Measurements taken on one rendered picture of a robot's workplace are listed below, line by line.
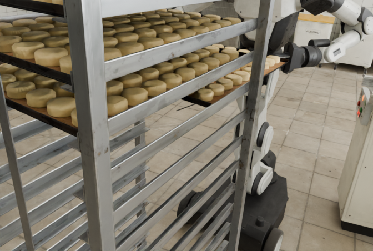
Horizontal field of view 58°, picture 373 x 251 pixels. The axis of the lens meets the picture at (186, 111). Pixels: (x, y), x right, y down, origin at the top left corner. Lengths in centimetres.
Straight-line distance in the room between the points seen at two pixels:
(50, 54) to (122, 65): 11
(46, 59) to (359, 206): 196
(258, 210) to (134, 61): 162
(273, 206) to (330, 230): 41
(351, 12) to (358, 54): 397
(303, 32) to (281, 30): 402
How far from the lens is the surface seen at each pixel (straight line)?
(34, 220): 110
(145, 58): 55
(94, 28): 42
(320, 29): 553
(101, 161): 49
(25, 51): 60
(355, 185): 215
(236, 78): 101
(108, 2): 48
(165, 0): 57
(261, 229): 188
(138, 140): 134
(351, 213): 226
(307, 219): 235
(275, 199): 216
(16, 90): 69
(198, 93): 87
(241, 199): 118
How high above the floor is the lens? 147
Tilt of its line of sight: 25 degrees down
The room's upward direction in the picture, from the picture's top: 3 degrees clockwise
